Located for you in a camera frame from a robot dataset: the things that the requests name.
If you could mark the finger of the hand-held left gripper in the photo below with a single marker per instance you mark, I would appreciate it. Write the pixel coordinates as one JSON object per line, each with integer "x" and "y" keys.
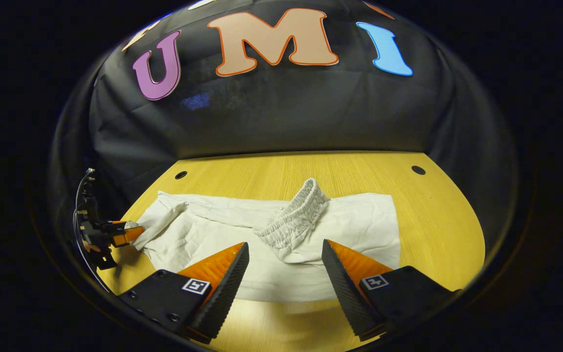
{"x": 122, "y": 225}
{"x": 126, "y": 236}

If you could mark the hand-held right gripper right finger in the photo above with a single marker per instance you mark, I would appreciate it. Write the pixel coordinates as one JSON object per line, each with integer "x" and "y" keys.
{"x": 347, "y": 293}

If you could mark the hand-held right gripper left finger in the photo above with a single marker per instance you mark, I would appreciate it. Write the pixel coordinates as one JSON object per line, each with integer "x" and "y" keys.
{"x": 223, "y": 293}

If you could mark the white jeans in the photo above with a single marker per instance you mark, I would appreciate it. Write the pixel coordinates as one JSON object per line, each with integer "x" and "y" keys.
{"x": 350, "y": 225}

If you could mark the black backdrop cloth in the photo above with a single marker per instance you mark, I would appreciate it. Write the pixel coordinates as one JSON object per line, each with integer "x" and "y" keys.
{"x": 286, "y": 117}

